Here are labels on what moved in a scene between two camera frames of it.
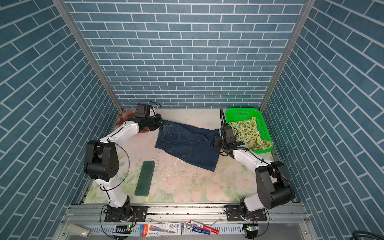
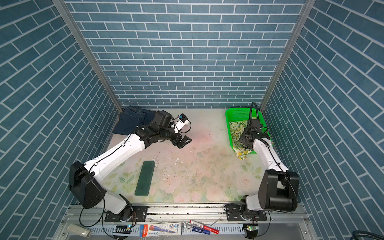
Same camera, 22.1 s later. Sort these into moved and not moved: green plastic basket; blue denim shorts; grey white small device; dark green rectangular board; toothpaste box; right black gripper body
Moved: blue denim shorts; right black gripper body
Not moved: toothpaste box; grey white small device; green plastic basket; dark green rectangular board
